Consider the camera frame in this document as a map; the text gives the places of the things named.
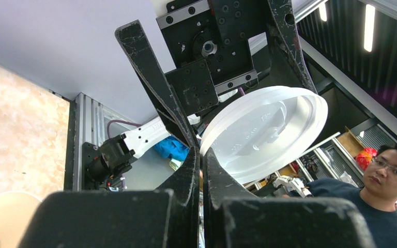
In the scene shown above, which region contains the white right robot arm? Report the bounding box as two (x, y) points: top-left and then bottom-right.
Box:
(84, 1), (316, 185)

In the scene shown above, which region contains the blue snack bag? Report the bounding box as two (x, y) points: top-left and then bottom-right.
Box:
(154, 136), (190, 161)

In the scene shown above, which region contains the white plastic cup lid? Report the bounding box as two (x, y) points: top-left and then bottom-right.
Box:
(200, 86), (328, 184)

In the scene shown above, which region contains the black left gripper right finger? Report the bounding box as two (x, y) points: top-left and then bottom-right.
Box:
(202, 149), (375, 247)

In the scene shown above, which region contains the white paper coffee cup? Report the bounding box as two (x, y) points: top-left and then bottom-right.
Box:
(0, 191), (41, 247)

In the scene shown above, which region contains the man in dark shirt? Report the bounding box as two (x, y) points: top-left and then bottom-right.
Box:
(306, 143), (397, 247)

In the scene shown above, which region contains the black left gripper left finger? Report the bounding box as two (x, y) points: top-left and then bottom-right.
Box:
(20, 147), (200, 247)

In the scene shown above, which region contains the aluminium frame rail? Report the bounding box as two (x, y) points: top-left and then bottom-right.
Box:
(64, 92), (138, 191)

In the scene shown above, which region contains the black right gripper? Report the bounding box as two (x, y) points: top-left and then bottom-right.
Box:
(115, 1), (317, 148)

